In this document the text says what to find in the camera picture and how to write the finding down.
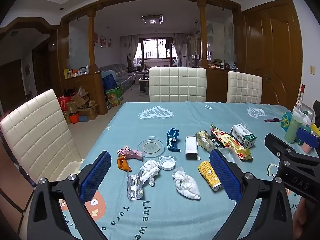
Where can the white plastic lid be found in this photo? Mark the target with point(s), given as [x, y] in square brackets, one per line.
[167, 163]

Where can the window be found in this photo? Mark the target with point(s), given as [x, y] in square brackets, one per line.
[156, 48]

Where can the person's right hand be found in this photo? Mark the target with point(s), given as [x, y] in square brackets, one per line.
[300, 217]

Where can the coffee table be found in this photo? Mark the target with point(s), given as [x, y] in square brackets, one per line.
[143, 80]

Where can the white crumpled tissue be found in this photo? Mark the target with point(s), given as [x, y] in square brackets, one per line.
[150, 171]

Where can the orange bucket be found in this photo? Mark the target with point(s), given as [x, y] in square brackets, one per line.
[74, 118]

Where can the wooden door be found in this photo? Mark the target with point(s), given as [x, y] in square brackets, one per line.
[272, 55]

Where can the assorted bottles and boxes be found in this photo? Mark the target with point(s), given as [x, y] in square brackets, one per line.
[76, 72]

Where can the glass bottle red label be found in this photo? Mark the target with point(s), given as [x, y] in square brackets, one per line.
[301, 97]

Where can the red bag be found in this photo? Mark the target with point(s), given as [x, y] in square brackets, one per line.
[63, 102]

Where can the silver blister pack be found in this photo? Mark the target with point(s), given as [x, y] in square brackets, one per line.
[135, 187]

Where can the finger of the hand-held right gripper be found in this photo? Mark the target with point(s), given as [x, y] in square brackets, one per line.
[277, 145]
[308, 137]

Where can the cream quilted leather chair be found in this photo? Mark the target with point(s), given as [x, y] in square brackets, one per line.
[243, 87]
[177, 85]
[40, 135]

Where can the ceiling lamp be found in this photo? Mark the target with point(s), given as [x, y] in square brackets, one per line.
[152, 19]

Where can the pile of cardboard boxes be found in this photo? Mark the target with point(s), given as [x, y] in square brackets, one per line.
[82, 102]

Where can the wooden divider cabinet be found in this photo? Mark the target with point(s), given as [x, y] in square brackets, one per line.
[95, 90]

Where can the white standing air conditioner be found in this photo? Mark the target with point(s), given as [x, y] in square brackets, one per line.
[184, 55]

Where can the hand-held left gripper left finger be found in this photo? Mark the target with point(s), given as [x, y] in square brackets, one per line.
[96, 177]

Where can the green blue knobbly toy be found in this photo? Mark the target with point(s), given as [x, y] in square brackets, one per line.
[287, 120]

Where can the yellow printed packet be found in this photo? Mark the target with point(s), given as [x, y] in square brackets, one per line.
[208, 173]

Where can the cream printed plastic wrapper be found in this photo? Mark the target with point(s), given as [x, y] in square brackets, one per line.
[203, 140]

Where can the pink crumpled wrapper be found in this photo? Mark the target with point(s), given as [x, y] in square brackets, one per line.
[130, 153]

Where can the white paper packet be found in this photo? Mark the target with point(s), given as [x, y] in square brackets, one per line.
[191, 147]

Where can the wall light switch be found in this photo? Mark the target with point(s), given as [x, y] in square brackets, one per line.
[312, 69]

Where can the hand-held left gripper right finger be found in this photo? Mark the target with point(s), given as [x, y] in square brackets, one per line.
[225, 177]

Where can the colourful printed bag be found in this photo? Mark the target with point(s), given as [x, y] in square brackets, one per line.
[113, 96]

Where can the white green milk carton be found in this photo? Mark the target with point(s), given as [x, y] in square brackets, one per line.
[242, 135]

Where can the patterned curtain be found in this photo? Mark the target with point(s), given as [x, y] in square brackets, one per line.
[178, 46]
[128, 47]

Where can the grey sofa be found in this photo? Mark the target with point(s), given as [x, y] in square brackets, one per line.
[120, 76]

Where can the blue bag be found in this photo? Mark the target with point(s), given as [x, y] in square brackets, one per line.
[108, 81]

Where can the clear plastic bag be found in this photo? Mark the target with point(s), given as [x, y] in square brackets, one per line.
[303, 116]

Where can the green tumbler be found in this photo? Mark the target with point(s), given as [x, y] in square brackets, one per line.
[291, 131]

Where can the orange peel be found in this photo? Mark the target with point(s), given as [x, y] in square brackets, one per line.
[122, 163]

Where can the pink wall decorations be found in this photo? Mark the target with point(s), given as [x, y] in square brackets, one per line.
[102, 41]

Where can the blue printed tablecloth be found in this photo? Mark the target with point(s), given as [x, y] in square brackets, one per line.
[175, 210]

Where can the clear plastic cup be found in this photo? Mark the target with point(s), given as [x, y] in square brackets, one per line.
[231, 156]

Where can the clear plastic bin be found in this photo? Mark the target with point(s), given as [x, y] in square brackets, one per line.
[70, 167]

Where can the clear glass dish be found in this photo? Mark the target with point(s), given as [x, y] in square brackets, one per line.
[150, 148]

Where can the red yellow snack wrapper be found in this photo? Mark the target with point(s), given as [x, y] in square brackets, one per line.
[225, 137]

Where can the blue foil wrapper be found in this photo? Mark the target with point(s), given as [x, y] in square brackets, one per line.
[173, 140]

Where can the white knotted tissue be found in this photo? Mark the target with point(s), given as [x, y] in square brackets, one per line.
[187, 187]

